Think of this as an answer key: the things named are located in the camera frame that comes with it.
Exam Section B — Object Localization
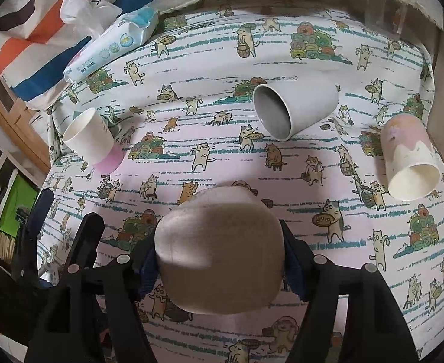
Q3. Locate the beige cup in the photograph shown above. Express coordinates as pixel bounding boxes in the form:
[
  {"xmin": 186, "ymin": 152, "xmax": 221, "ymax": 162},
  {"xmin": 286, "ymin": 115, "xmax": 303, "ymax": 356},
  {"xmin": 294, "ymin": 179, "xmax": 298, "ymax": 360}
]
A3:
[{"xmin": 155, "ymin": 186, "xmax": 285, "ymax": 315}]

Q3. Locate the pink cup under paper cup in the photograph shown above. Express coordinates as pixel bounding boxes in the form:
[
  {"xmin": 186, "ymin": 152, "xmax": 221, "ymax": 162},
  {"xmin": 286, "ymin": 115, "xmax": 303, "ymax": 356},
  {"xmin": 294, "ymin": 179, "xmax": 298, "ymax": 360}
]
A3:
[{"xmin": 93, "ymin": 142, "xmax": 124, "ymax": 175}]

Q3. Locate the white paper cup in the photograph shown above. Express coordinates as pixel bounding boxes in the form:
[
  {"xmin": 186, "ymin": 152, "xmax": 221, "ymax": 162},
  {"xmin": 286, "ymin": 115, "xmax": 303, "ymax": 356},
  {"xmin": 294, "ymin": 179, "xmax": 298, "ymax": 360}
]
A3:
[{"xmin": 63, "ymin": 107, "xmax": 115, "ymax": 164}]

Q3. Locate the grey cup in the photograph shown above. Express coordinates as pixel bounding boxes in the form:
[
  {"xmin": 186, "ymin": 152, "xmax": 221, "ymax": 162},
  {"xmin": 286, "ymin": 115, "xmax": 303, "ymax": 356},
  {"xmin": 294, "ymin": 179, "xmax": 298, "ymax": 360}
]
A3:
[{"xmin": 252, "ymin": 74, "xmax": 338, "ymax": 142}]

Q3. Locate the pink and white mug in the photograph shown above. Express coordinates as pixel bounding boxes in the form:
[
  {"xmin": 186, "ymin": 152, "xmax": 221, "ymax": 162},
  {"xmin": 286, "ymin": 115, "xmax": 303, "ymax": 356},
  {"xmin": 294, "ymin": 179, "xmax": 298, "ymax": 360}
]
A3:
[{"xmin": 380, "ymin": 113, "xmax": 440, "ymax": 201}]

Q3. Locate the cat print bedsheet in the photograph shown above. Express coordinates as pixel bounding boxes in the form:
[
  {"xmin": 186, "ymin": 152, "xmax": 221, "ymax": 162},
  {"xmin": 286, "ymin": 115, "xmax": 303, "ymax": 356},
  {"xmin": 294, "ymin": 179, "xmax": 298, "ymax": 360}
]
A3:
[{"xmin": 37, "ymin": 8, "xmax": 444, "ymax": 356}]

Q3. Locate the wet wipes pack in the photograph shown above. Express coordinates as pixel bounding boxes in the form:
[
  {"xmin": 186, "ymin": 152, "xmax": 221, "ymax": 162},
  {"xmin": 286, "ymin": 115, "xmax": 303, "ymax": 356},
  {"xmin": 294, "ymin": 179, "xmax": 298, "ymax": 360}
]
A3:
[{"xmin": 60, "ymin": 0, "xmax": 159, "ymax": 83}]

